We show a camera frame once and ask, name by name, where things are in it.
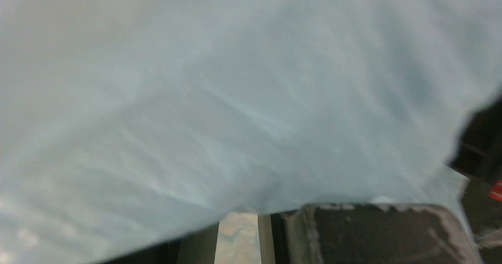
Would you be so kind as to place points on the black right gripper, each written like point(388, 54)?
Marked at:
point(478, 154)

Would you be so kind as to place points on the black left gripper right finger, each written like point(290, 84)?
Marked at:
point(365, 233)

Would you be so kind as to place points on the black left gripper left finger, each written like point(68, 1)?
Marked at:
point(198, 247)

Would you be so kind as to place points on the light blue printed plastic bag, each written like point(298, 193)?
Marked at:
point(125, 123)

